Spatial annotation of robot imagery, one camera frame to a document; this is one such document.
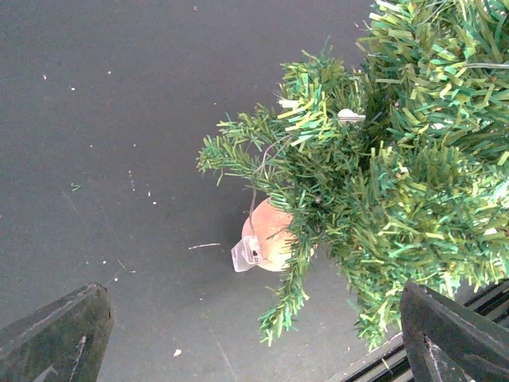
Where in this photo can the brown tree base pot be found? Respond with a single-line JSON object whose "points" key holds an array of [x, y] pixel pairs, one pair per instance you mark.
{"points": [[271, 227]]}

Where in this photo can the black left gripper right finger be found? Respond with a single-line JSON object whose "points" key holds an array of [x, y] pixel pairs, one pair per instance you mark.
{"points": [[445, 341]]}

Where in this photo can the small green christmas tree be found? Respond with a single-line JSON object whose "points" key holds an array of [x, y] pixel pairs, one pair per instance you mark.
{"points": [[400, 168]]}

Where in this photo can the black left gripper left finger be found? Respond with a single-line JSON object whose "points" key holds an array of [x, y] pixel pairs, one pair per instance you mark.
{"points": [[63, 341]]}

